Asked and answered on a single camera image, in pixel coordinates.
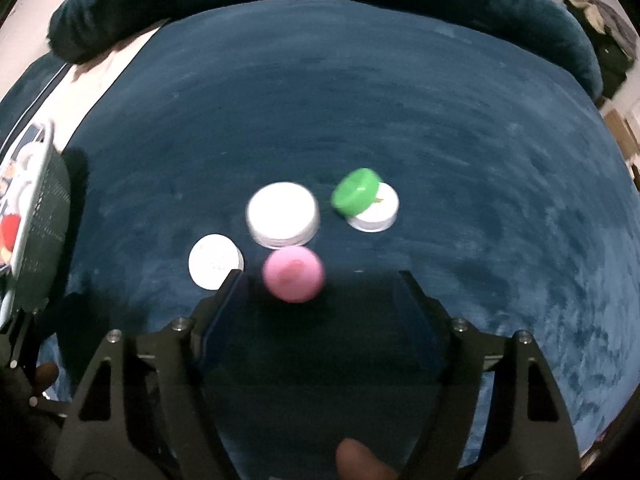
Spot pink bottle cap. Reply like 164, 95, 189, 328
262, 246, 326, 304

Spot person's right hand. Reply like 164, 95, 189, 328
335, 438, 398, 480

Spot silver white bottle cap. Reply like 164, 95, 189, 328
188, 234, 244, 290

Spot large white bottle cap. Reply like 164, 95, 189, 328
245, 182, 320, 249

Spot round light blue basket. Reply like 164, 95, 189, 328
1, 122, 70, 325

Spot white cap under green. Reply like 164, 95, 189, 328
347, 182, 399, 233

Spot green bottle cap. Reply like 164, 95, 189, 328
331, 168, 382, 218

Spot dark blue plush blanket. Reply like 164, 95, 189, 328
42, 0, 639, 479

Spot cardboard boxes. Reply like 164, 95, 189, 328
604, 110, 640, 190

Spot dark blue piped pillow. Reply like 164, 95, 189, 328
0, 53, 65, 140

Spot pile of dark clothes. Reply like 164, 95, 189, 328
563, 0, 638, 100

